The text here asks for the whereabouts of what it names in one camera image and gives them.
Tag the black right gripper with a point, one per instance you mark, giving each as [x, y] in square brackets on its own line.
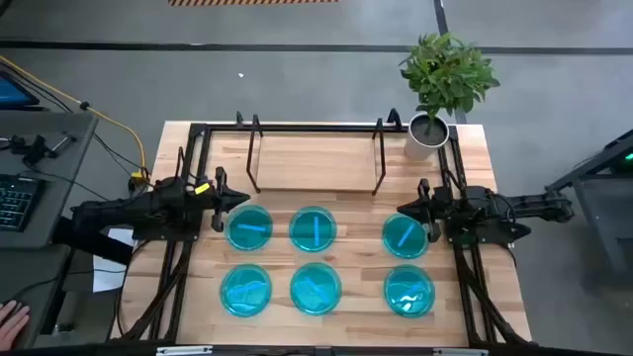
[445, 207]

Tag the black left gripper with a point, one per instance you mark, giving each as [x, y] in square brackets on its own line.
[205, 205]

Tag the teal transparent plate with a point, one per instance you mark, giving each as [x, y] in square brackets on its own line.
[304, 296]
[245, 301]
[400, 282]
[395, 232]
[248, 237]
[301, 229]

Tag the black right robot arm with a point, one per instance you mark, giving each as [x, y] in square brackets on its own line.
[534, 205]

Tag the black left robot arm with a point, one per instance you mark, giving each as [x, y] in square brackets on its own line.
[128, 207]

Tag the black metal shelf leg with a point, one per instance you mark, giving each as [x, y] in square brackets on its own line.
[250, 158]
[383, 158]

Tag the yellow tape label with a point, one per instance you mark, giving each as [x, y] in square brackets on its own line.
[202, 188]

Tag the white plant pot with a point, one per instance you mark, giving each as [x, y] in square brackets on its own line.
[420, 147]

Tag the green leafy plant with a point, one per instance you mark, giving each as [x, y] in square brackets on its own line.
[447, 74]

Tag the white paper sheet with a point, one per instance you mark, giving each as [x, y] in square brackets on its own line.
[109, 277]

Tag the grey raised desk top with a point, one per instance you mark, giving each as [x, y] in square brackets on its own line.
[64, 198]

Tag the grey metal cart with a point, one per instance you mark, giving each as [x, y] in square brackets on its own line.
[603, 207]

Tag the black desk clamp tool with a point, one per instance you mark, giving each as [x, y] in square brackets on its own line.
[34, 148]

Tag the dark low desk top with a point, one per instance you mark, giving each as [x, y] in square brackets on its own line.
[29, 272]

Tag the black backlit keyboard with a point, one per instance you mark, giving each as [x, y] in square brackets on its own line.
[17, 203]

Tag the black computer monitor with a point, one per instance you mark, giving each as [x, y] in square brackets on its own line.
[15, 94]

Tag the person's hand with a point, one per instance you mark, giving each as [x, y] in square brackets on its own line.
[12, 324]

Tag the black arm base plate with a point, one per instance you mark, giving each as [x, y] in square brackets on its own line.
[494, 238]
[168, 235]

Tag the black metal rack frame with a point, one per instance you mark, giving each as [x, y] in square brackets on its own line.
[316, 163]

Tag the black aluminium table frame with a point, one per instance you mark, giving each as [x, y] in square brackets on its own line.
[321, 128]

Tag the silver aluminium bracket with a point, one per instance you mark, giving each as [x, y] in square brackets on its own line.
[185, 350]
[460, 352]

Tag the black flat desk bracket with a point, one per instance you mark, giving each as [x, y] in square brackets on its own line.
[89, 242]

